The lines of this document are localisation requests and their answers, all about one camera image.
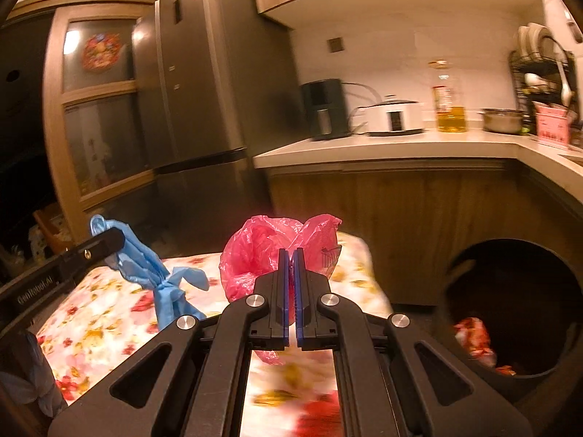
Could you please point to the white slow cooker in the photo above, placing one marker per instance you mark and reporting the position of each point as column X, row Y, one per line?
column 396, row 118

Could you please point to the black air fryer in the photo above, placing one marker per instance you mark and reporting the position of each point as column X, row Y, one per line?
column 323, row 104

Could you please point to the cooking oil bottle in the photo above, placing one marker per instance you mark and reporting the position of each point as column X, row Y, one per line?
column 451, row 120

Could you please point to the red patterned plastic bag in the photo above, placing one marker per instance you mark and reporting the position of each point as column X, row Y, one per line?
column 473, row 339

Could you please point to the grey refrigerator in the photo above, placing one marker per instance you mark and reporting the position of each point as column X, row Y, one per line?
column 205, row 77

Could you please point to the pink plastic bag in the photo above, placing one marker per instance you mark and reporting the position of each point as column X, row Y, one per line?
column 255, row 250

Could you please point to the dark wall socket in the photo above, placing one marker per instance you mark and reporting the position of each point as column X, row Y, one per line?
column 335, row 44

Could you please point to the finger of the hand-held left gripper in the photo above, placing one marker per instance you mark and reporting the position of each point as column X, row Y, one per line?
column 98, row 248

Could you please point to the red round door decoration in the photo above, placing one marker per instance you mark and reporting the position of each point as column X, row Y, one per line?
column 102, row 51

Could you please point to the white ladle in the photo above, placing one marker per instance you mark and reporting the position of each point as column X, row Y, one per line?
column 566, row 95

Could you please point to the white plate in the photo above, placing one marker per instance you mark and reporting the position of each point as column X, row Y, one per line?
column 534, row 36
column 546, row 36
column 523, row 38

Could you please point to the floral blanket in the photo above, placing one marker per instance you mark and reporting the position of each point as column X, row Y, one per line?
column 114, row 318

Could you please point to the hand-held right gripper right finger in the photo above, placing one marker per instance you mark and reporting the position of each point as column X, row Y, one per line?
column 300, row 300

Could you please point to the wooden glass door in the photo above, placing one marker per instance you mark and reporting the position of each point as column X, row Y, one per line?
column 98, row 92

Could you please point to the steel basin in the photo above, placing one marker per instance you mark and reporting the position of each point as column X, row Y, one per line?
column 501, row 123

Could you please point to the black trash bin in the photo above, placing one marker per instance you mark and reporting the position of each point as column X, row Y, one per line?
column 524, row 282

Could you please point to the white bowl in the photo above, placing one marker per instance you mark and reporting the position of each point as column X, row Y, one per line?
column 534, row 79

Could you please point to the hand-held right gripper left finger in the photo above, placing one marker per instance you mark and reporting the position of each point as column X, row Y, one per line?
column 285, row 300

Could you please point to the steel sink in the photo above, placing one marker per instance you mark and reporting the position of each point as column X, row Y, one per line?
column 575, row 159

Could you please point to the pink utensil holder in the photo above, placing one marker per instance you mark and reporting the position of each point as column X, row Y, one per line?
column 553, row 129

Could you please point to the dark cloth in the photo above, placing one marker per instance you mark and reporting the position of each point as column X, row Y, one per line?
column 27, row 373

